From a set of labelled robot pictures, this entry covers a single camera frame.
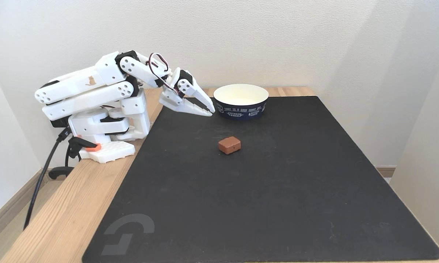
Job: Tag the navy and cream paper bowl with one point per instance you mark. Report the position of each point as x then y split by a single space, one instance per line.
241 107

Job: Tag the black clamp with orange tab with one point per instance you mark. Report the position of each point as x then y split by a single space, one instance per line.
81 143

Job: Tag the brown block toy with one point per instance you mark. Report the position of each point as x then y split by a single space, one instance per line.
229 145

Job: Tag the black desk mat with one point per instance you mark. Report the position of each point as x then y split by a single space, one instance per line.
278 182

